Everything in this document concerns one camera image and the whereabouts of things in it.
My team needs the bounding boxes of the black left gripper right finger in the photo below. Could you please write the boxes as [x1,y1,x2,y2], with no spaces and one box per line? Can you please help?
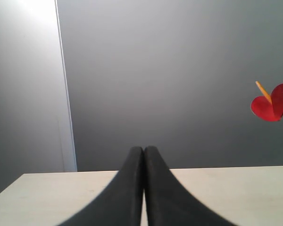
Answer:
[144,146,234,226]

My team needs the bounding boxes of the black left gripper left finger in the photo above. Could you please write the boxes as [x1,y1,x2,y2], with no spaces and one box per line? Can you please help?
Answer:
[61,146,144,226]

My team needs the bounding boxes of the artificial red anthurium plant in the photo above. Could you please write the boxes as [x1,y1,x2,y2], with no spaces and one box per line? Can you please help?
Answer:
[250,81,283,122]

